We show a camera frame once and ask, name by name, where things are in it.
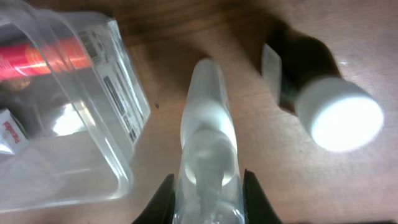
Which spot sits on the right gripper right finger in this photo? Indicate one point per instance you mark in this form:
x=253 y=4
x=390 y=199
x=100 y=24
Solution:
x=257 y=207

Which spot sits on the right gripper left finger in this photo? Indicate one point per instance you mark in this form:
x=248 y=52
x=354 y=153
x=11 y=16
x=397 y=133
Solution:
x=160 y=209

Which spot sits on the white bottle clear cap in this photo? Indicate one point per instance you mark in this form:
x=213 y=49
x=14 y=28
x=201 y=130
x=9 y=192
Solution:
x=209 y=183

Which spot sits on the dark bottle white cap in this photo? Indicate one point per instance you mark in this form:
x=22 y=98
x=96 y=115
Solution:
x=305 y=81

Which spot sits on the orange tablet tube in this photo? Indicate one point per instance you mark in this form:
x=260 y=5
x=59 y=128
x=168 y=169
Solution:
x=20 y=61

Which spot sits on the clear plastic container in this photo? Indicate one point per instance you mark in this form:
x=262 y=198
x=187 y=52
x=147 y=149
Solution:
x=82 y=125

